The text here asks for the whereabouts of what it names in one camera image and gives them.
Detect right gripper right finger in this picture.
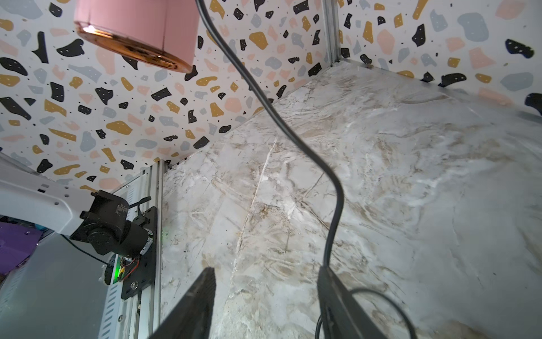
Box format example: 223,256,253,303
316,266,385,339

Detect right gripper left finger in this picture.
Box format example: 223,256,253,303
150,267,216,339

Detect black cord of pink dryer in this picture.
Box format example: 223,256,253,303
194,0,418,339

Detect pink hair dryer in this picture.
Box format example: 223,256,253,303
74,0,200,73

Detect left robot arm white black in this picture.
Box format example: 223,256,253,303
1,157,154,258

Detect purple object outside cell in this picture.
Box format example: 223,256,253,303
0,222,43,275

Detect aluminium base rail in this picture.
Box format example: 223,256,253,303
97,161,165,338

